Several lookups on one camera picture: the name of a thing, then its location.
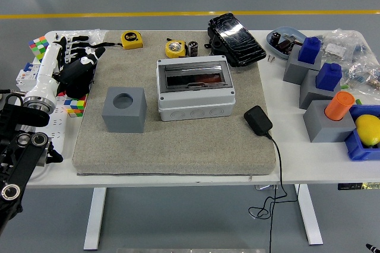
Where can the large colourful puzzle cube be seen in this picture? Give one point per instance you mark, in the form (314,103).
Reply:
(37,46)

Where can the blue plastic bin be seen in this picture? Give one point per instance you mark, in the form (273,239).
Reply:
(356,149)

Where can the grey electrical box clear lid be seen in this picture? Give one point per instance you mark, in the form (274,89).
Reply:
(196,107)

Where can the black cracked glossy case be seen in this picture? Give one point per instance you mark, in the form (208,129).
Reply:
(237,39)

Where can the white circuit breaker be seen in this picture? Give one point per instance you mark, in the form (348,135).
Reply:
(25,76)

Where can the grey block holder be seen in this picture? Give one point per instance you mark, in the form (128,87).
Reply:
(320,128)
(308,95)
(292,70)

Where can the blue-grey oval tray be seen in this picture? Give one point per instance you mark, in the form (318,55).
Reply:
(270,45)

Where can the round yellow tape measure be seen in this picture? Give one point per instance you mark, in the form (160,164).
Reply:
(175,48)

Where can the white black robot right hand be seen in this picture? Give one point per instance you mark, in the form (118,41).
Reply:
(373,248)

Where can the black power adapter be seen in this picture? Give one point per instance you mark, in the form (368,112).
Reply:
(258,120)

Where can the clear plastic bag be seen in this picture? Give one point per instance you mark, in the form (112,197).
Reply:
(95,35)

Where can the grey-brown mat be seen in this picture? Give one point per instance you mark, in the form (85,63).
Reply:
(178,152)

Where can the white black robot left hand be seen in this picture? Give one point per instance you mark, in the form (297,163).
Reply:
(47,69)

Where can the yellow lemon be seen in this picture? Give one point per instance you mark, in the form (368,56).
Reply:
(368,129)

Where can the brown electronic part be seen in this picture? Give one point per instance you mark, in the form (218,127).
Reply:
(283,46)

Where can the grey block with round hole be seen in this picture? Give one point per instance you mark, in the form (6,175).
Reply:
(123,120)

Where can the square yellow tape measure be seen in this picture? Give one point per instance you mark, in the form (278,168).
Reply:
(132,40)

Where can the clear bag of parts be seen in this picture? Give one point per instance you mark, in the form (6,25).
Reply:
(341,46)
(365,75)

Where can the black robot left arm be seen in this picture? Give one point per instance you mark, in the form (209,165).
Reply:
(17,161)

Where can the white power strip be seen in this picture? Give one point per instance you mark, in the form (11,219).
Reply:
(59,125)

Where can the black table control panel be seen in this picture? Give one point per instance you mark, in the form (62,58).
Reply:
(356,186)

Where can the small colourful puzzle cube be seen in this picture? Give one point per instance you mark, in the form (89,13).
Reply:
(75,107)

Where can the dark capacitor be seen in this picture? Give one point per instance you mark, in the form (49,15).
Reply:
(275,37)

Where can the blue bottle-shaped block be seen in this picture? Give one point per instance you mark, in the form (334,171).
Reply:
(328,77)
(308,51)

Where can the white table leg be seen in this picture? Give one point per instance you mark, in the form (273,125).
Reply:
(310,217)
(95,220)

